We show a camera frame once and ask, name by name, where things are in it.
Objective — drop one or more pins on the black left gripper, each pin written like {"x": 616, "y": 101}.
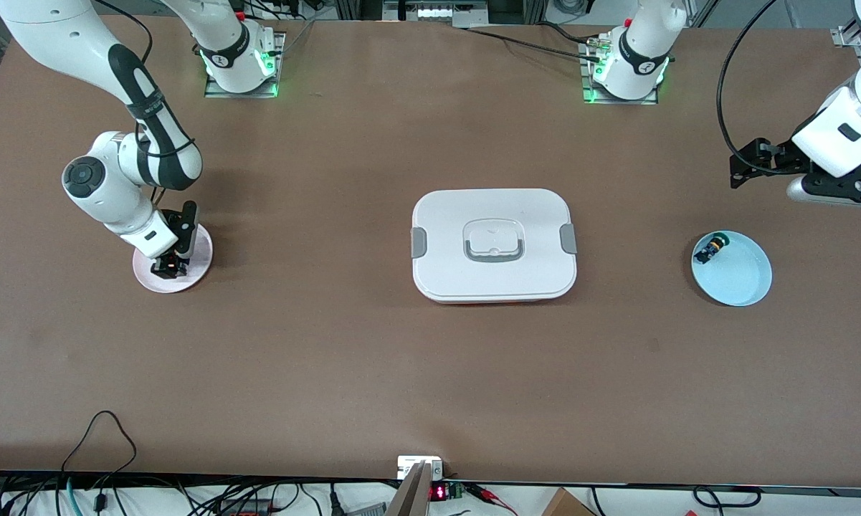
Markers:
{"x": 780, "y": 159}

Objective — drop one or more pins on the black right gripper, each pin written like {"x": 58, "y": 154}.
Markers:
{"x": 181, "y": 240}

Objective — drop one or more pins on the orange push-button switch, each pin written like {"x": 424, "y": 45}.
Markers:
{"x": 170, "y": 269}

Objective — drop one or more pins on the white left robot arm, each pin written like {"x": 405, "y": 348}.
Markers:
{"x": 831, "y": 150}

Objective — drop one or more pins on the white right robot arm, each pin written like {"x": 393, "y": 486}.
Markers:
{"x": 107, "y": 201}

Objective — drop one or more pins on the white lidded box, grey clips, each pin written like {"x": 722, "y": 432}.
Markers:
{"x": 495, "y": 279}

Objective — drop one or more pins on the brown cardboard box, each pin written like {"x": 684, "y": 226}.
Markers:
{"x": 566, "y": 505}

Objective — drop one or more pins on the pink round plate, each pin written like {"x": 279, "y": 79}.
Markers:
{"x": 159, "y": 285}

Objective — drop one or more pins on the light blue round plate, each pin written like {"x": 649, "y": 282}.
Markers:
{"x": 738, "y": 276}

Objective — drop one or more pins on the small white device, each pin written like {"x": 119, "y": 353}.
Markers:
{"x": 408, "y": 466}

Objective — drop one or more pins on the grey aluminium bar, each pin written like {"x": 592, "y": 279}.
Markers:
{"x": 412, "y": 498}

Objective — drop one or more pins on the grey power strip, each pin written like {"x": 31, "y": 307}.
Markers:
{"x": 401, "y": 11}

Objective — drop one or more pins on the red digit display board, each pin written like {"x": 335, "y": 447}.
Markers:
{"x": 439, "y": 492}

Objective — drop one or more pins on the red test leads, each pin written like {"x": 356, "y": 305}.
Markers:
{"x": 484, "y": 491}

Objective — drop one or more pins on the blue yellow green switch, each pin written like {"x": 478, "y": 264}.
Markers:
{"x": 710, "y": 249}

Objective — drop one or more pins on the aluminium frame profile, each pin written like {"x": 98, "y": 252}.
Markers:
{"x": 847, "y": 36}

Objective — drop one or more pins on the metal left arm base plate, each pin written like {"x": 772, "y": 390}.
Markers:
{"x": 588, "y": 97}

